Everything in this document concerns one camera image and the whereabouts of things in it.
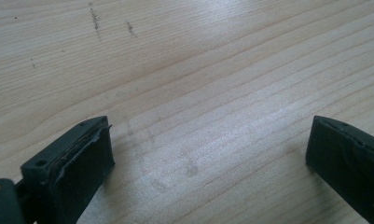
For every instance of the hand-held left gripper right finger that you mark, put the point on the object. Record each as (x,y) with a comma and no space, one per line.
(352,168)

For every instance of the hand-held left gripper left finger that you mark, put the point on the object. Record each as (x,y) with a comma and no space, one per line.
(79,168)

